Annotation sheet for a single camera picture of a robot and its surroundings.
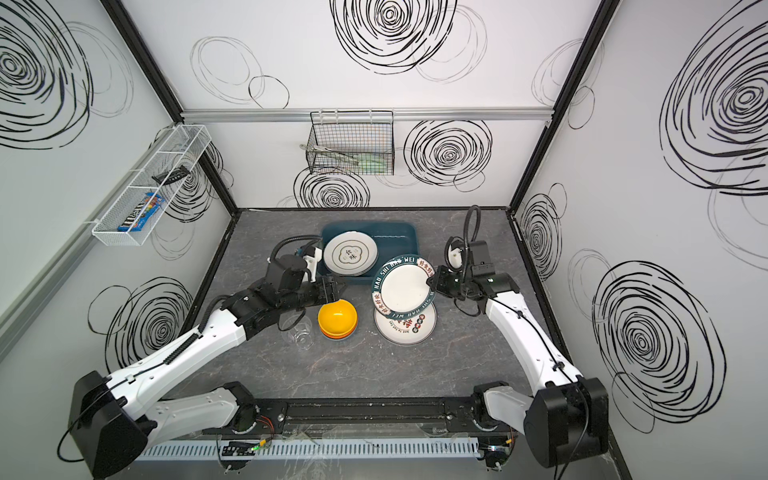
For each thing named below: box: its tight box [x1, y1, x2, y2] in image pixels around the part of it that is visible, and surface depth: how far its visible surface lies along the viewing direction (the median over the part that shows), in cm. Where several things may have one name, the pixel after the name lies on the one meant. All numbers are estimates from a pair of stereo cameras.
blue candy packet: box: [118, 192, 166, 231], surface depth 72 cm
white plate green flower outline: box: [323, 230, 379, 277], surface depth 107 cm
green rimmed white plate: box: [372, 255, 435, 320], surface depth 86 cm
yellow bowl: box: [318, 299, 358, 336], surface depth 88 cm
